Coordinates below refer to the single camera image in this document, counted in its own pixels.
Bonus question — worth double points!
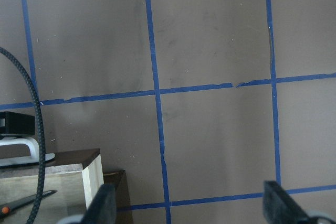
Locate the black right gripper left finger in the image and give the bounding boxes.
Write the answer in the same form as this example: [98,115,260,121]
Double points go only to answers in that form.
[82,184,117,223]

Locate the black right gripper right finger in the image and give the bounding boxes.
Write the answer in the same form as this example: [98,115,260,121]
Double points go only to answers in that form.
[263,181,310,224]

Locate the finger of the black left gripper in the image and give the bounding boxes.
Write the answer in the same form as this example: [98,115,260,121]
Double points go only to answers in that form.
[1,111,35,135]

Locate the white drawer handle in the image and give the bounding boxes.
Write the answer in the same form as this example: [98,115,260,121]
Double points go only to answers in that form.
[1,137,40,167]

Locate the wooden drawer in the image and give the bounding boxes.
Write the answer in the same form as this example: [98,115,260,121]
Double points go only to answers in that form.
[1,148,103,223]

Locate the grey orange handled scissors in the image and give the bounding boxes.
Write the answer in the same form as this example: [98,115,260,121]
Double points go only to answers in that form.
[0,189,58,216]

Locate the black braided cable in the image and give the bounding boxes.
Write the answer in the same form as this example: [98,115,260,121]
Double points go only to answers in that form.
[0,47,46,224]

